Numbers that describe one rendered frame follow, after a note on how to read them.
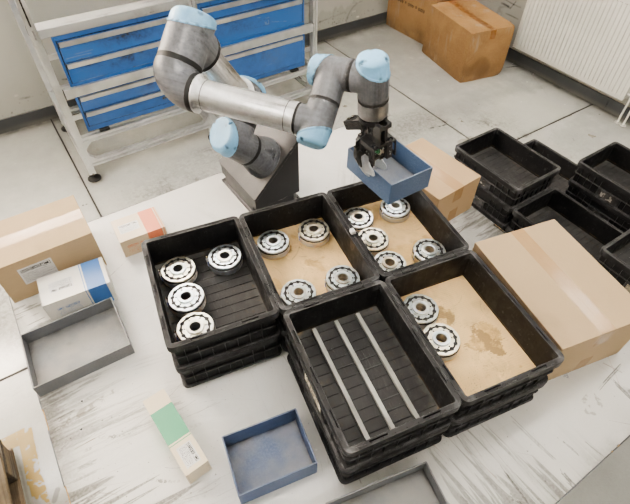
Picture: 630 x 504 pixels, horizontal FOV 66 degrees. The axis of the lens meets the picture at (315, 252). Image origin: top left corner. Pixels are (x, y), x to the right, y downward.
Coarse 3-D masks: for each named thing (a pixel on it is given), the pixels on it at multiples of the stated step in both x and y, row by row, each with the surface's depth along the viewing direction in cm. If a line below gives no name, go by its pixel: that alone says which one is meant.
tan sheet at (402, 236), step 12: (372, 204) 169; (384, 228) 162; (396, 228) 162; (408, 228) 162; (420, 228) 162; (396, 240) 158; (408, 240) 158; (396, 252) 154; (408, 252) 154; (408, 264) 151
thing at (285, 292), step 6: (288, 282) 142; (294, 282) 142; (300, 282) 142; (306, 282) 142; (282, 288) 140; (288, 288) 140; (306, 288) 140; (312, 288) 140; (282, 294) 139; (288, 294) 139; (312, 294) 139; (288, 300) 138; (294, 300) 137; (300, 300) 137
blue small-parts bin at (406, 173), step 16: (400, 144) 142; (352, 160) 140; (384, 160) 147; (400, 160) 145; (416, 160) 139; (384, 176) 141; (400, 176) 142; (416, 176) 132; (384, 192) 133; (400, 192) 133
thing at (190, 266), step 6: (174, 258) 148; (180, 258) 148; (186, 258) 148; (168, 264) 146; (186, 264) 146; (192, 264) 146; (162, 270) 144; (168, 270) 145; (186, 270) 144; (192, 270) 144; (162, 276) 143; (168, 276) 143; (174, 276) 143; (180, 276) 143; (186, 276) 143; (174, 282) 142; (180, 282) 142
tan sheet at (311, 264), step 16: (256, 240) 157; (288, 256) 153; (304, 256) 153; (320, 256) 153; (336, 256) 153; (272, 272) 148; (288, 272) 148; (304, 272) 148; (320, 272) 148; (320, 288) 144
